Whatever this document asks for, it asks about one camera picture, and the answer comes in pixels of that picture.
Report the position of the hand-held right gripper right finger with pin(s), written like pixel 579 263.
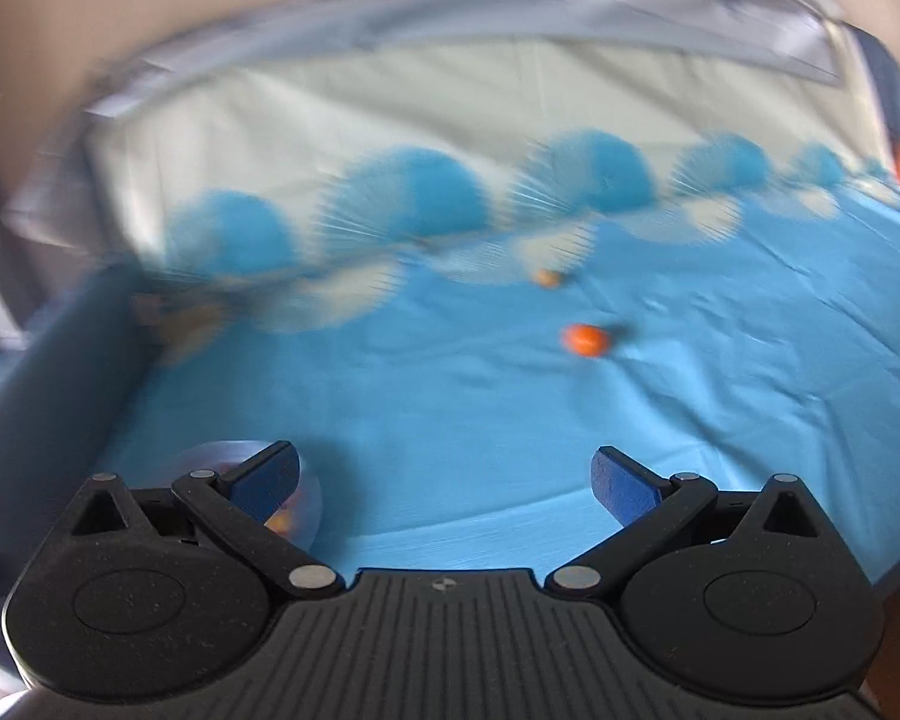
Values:
pixel 624 489

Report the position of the small tangerine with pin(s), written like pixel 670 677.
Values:
pixel 586 339

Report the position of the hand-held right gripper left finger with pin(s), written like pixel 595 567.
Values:
pixel 270 481

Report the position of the large orange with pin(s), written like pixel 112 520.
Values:
pixel 280 521

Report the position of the grey cover cloth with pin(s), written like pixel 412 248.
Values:
pixel 420 22

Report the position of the light blue plate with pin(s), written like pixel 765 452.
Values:
pixel 210 457

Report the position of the small yellow fruit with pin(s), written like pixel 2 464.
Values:
pixel 549 277

